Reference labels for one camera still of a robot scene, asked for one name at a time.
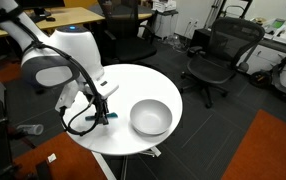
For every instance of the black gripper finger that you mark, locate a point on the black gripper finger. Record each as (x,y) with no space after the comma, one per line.
(98,111)
(103,116)

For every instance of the teal marker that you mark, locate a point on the teal marker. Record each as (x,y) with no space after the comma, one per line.
(109,115)

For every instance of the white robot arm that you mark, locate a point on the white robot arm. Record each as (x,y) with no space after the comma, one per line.
(69,58)

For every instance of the white bowl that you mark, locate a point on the white bowl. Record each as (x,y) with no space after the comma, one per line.
(150,117)

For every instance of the white round table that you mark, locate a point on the white round table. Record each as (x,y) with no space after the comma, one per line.
(136,83)

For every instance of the clear plastic bottle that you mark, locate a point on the clear plastic bottle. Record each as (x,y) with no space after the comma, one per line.
(35,129)

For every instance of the black office chair far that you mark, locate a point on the black office chair far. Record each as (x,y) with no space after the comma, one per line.
(125,39)

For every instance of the wooden desk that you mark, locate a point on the wooden desk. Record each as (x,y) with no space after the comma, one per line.
(62,17)

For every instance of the white cabinet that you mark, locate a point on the white cabinet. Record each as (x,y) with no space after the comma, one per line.
(165,23)

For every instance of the black mesh office chair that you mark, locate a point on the black mesh office chair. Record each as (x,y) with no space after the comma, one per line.
(229,39)

